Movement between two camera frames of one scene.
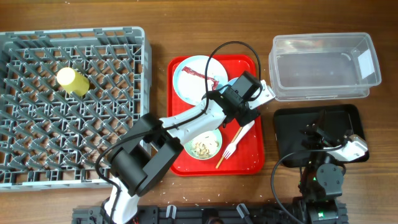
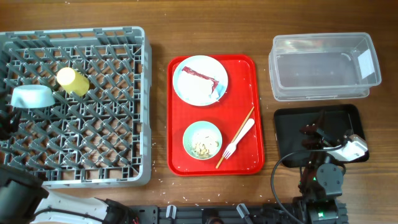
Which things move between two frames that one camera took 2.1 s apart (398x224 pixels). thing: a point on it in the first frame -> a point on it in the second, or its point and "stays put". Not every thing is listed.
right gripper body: x=320 y=140 stays put
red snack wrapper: x=189 y=70 stays put
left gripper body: x=248 y=115 -> x=3 y=130
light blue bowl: x=232 y=81 -> x=32 y=96
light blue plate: x=188 y=78 stays put
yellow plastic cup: x=73 y=82 stays put
